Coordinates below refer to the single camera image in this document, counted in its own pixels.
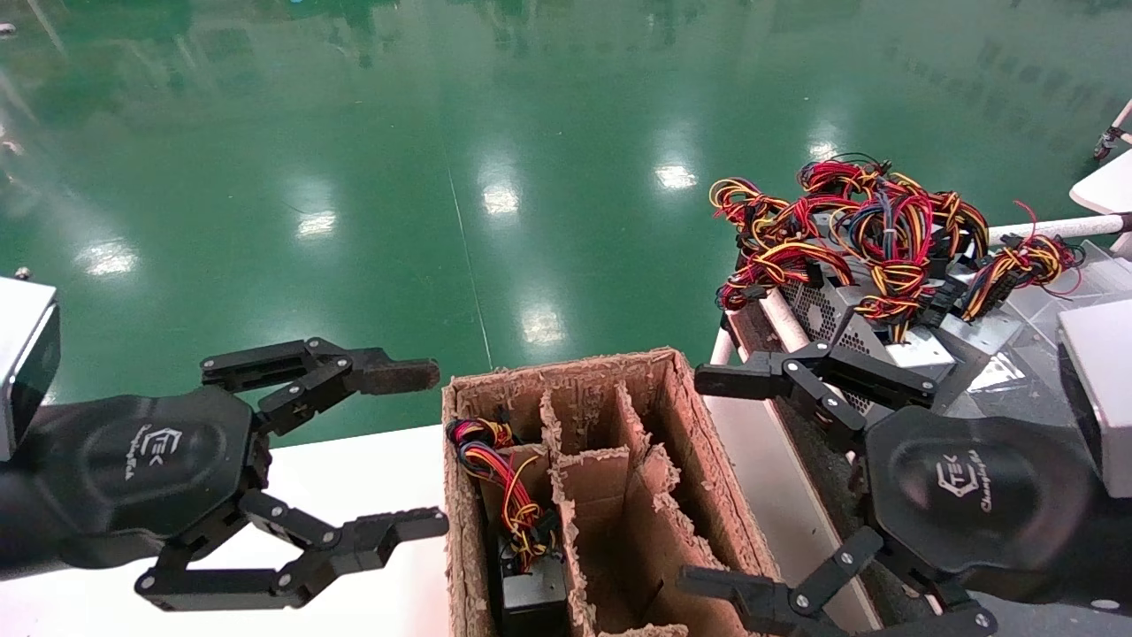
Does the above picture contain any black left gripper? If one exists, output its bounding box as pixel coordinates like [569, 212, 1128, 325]
[27, 337, 450, 612]

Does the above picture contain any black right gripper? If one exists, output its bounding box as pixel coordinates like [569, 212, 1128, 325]
[678, 340, 1103, 637]

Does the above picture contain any grey power supply with cables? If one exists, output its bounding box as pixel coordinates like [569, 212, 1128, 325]
[455, 442, 570, 637]

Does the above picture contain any shredded brown cardboard box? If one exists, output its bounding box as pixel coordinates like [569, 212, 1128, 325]
[441, 348, 784, 637]

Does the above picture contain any long cardboard divider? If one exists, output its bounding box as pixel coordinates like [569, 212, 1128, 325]
[538, 389, 611, 637]
[615, 380, 767, 637]

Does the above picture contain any cross cardboard divider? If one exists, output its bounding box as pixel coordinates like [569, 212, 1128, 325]
[482, 444, 683, 532]

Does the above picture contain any smooth grey power supply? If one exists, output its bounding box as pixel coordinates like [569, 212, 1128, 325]
[924, 189, 1085, 390]

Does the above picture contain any white crossbar pipe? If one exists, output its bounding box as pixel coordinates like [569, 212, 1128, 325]
[985, 212, 1132, 248]

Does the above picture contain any white panel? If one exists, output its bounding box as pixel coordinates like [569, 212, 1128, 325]
[1068, 150, 1132, 258]

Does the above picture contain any thin white pipe with clamp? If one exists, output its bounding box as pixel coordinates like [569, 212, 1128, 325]
[1093, 97, 1132, 163]

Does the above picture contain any long white rail pipe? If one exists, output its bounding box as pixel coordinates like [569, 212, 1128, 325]
[759, 290, 813, 353]

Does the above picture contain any mesh-sided power supply with cables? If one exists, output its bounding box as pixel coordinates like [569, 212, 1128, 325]
[711, 175, 855, 357]
[796, 154, 960, 418]

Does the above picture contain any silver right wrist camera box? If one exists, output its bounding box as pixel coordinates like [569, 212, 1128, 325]
[1057, 299, 1132, 499]

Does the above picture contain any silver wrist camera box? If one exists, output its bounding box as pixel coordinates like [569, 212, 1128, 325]
[0, 276, 62, 463]
[1057, 299, 1132, 499]

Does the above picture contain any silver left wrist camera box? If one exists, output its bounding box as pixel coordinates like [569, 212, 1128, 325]
[0, 276, 62, 463]

